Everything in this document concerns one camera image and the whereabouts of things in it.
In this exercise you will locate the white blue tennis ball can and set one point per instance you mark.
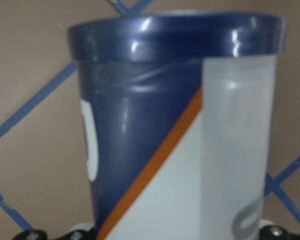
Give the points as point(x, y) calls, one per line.
point(176, 108)

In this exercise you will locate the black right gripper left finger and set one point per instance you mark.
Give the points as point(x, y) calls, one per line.
point(80, 231)

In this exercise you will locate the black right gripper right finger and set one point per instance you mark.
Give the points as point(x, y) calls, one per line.
point(270, 231)

